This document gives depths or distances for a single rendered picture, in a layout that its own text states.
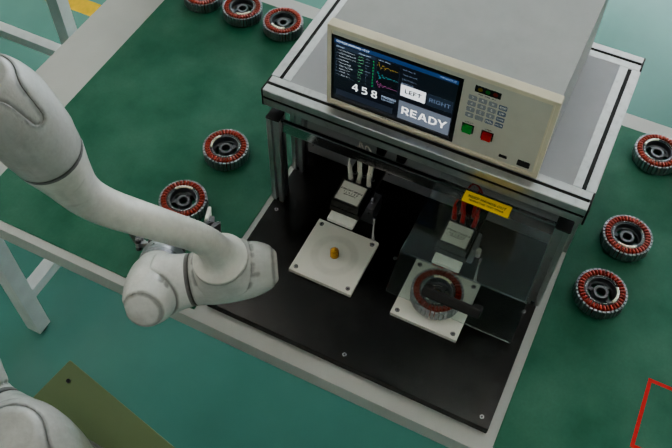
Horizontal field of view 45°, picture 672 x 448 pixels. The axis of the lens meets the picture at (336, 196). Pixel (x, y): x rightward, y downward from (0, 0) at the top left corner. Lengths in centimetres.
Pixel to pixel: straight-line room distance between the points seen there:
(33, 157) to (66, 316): 165
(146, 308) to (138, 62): 95
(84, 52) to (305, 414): 121
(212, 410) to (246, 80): 98
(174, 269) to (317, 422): 106
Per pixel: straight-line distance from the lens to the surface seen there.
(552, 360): 180
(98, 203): 129
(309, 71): 171
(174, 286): 154
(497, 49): 149
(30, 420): 141
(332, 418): 249
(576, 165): 161
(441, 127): 156
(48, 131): 112
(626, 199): 208
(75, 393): 171
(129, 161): 207
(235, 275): 148
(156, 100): 219
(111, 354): 265
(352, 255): 182
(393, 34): 149
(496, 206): 158
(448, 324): 175
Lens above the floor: 232
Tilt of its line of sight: 54 degrees down
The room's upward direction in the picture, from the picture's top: 1 degrees clockwise
